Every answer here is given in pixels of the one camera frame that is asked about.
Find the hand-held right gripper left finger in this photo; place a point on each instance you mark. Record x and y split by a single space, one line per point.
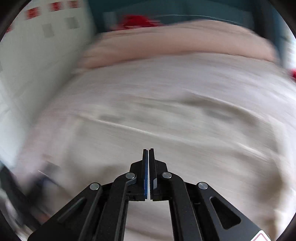
145 176

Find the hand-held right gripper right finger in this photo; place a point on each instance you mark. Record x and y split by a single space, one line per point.
153 183

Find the bed with butterfly blanket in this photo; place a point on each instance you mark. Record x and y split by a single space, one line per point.
175 111

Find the pink duvet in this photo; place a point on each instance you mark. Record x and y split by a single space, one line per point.
180 41

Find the white wardrobe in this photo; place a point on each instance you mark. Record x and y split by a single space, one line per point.
39 64

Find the red pillow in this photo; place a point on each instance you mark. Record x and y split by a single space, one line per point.
136 22

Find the blue padded headboard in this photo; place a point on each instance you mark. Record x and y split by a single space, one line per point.
196 10

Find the red paper cutout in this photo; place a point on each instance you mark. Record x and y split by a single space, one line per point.
9 29
55 6
32 13
73 3

